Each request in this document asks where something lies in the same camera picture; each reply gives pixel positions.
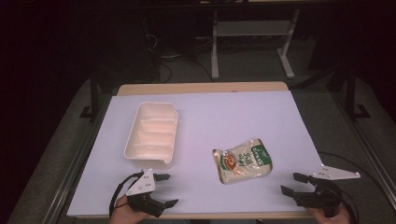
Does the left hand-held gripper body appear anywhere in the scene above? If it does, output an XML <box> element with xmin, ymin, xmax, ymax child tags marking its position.
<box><xmin>125</xmin><ymin>168</ymin><xmax>166</xmax><ymax>218</ymax></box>

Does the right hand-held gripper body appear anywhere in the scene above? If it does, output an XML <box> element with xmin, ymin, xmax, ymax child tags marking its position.
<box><xmin>293</xmin><ymin>163</ymin><xmax>361</xmax><ymax>218</ymax></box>

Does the white divided plastic container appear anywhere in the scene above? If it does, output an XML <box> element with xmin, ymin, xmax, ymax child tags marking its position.
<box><xmin>123</xmin><ymin>101</ymin><xmax>179</xmax><ymax>171</ymax></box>

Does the green and beige snack packet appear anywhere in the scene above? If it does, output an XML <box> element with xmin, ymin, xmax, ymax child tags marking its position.
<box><xmin>212</xmin><ymin>138</ymin><xmax>274</xmax><ymax>185</ymax></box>

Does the person's right hand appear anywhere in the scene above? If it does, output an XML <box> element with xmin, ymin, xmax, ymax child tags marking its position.
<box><xmin>306</xmin><ymin>203</ymin><xmax>355</xmax><ymax>224</ymax></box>

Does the person's left hand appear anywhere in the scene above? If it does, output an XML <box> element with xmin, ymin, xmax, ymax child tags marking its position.
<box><xmin>107</xmin><ymin>194</ymin><xmax>151</xmax><ymax>224</ymax></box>

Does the white sheet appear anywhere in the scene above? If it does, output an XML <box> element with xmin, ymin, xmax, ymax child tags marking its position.
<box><xmin>66</xmin><ymin>90</ymin><xmax>325</xmax><ymax>218</ymax></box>

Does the black metal stand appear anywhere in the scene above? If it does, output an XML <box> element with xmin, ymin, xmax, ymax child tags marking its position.
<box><xmin>79</xmin><ymin>69</ymin><xmax>101</xmax><ymax>122</ymax></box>
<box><xmin>344</xmin><ymin>63</ymin><xmax>372</xmax><ymax>121</ymax></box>

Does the wooden table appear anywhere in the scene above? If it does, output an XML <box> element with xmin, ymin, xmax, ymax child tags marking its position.
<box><xmin>66</xmin><ymin>81</ymin><xmax>316</xmax><ymax>220</ymax></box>

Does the black cable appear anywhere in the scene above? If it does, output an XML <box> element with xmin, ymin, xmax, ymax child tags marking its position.
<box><xmin>108</xmin><ymin>172</ymin><xmax>145</xmax><ymax>218</ymax></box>
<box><xmin>317</xmin><ymin>150</ymin><xmax>396</xmax><ymax>208</ymax></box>

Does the aluminium frame rail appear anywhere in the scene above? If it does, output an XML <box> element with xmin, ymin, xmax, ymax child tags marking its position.
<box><xmin>328</xmin><ymin>90</ymin><xmax>396</xmax><ymax>213</ymax></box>
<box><xmin>39</xmin><ymin>92</ymin><xmax>113</xmax><ymax>224</ymax></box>

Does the bundle of dark cables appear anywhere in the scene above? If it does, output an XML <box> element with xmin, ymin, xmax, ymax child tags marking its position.
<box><xmin>141</xmin><ymin>18</ymin><xmax>217</xmax><ymax>84</ymax></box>

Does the white metal desk frame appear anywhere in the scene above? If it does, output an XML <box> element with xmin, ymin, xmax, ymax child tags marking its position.
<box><xmin>210</xmin><ymin>8</ymin><xmax>302</xmax><ymax>80</ymax></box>

